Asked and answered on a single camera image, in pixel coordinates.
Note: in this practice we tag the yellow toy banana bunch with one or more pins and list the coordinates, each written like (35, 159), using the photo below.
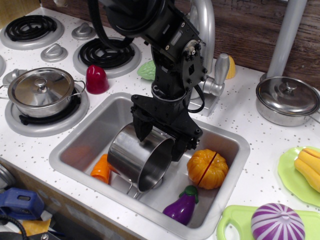
(308, 164)

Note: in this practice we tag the back right stove burner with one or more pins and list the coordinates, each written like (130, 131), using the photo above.
(115, 63)

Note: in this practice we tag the front left stove burner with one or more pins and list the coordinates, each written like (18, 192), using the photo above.
(51, 125)

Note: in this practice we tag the silver stove knob lower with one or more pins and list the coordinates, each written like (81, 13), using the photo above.
(8, 78)

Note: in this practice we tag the silver toy faucet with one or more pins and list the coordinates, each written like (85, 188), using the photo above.
(203, 18)

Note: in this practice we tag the silver stove knob upper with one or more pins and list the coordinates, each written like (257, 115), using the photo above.
(83, 32)

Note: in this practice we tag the purple toy eggplant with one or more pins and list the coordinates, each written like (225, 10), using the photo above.
(182, 209)

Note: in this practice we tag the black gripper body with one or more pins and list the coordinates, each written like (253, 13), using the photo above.
(170, 116)

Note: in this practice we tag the stainless steel sink basin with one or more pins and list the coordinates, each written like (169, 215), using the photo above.
(78, 153)

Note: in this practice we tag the silver stove knob middle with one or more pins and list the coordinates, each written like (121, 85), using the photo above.
(54, 53)

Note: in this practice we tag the green toy cutting board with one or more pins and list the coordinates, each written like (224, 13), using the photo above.
(239, 217)

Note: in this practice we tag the silver stove knob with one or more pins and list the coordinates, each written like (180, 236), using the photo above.
(8, 78)
(83, 32)
(54, 53)

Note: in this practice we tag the yellow toy corn piece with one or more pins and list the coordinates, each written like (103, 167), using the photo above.
(232, 68)

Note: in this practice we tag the orange toy pumpkin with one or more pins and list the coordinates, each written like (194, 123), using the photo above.
(207, 169)

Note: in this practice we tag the light green toy plate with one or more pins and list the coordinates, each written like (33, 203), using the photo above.
(293, 180)

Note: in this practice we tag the lidded steel pot on burner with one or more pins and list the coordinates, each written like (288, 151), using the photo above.
(42, 92)

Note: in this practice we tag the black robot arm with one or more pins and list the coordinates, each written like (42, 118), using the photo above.
(176, 52)

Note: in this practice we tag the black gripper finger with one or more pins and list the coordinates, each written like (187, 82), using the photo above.
(181, 145)
(142, 126)

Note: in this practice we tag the stove burner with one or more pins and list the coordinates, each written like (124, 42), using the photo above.
(115, 63)
(51, 125)
(31, 32)

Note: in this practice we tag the grey vertical pole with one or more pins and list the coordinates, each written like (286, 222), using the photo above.
(287, 34)

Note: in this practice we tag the purple striped toy onion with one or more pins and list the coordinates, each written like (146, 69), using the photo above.
(275, 221)

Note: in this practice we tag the lidded steel pan right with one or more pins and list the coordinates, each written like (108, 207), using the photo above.
(287, 101)

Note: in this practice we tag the back left stove burner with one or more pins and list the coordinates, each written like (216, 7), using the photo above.
(31, 32)

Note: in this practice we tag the orange toy carrot piece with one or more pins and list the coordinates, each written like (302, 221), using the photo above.
(102, 170)

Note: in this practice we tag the red toy pepper half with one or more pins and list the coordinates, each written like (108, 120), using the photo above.
(96, 80)

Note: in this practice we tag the light green toy vegetable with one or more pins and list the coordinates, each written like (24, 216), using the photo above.
(147, 71)

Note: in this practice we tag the blue clamp tool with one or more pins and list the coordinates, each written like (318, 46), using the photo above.
(21, 204)

